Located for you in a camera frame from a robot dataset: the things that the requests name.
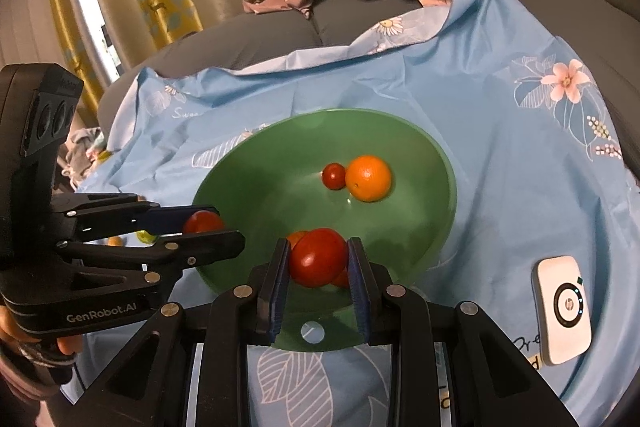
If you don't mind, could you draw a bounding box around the green plum fruit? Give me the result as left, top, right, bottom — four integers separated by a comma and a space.
136, 230, 157, 245

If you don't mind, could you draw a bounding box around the small tan longan fruit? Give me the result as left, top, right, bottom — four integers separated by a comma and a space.
106, 236, 124, 247

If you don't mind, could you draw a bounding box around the red cherry tomato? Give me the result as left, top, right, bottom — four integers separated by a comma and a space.
321, 162, 346, 191
182, 210, 226, 234
331, 268, 349, 289
290, 228, 348, 288

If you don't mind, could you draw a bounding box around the person's left forearm sleeve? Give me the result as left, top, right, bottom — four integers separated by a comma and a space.
1, 343, 72, 427

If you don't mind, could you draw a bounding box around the person's left hand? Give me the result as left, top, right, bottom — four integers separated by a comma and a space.
0, 306, 82, 355

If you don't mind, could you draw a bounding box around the orange at bowl front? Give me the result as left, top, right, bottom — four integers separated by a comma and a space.
286, 230, 307, 249

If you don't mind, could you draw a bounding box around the orange at bowl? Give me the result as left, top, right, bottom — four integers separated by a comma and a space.
345, 155, 393, 202
286, 230, 307, 249

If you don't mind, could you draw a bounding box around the orange at bowl back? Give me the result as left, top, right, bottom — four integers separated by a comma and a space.
345, 155, 393, 202

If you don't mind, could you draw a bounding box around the green plastic bowl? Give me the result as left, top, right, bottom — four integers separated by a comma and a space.
191, 107, 459, 351

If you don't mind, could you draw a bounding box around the light blue floral cloth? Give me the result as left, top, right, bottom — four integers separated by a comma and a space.
81, 0, 639, 426

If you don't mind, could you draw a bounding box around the white portable device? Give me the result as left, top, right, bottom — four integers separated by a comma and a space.
533, 256, 592, 366

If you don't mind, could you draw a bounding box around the grey sofa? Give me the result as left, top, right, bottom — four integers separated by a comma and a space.
96, 0, 640, 188

